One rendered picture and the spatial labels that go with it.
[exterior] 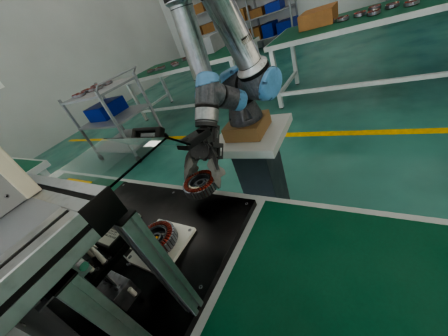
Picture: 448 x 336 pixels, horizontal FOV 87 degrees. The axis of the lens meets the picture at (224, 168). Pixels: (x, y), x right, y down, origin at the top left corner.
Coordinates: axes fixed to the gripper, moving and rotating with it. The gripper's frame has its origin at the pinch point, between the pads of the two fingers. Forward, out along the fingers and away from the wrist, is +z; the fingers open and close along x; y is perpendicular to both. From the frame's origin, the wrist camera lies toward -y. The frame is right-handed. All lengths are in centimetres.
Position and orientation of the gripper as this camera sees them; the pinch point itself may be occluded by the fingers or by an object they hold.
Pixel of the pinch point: (200, 185)
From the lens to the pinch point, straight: 74.7
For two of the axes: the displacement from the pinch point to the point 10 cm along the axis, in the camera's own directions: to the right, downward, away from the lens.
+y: 5.5, -0.1, 8.4
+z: -0.3, 10.0, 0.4
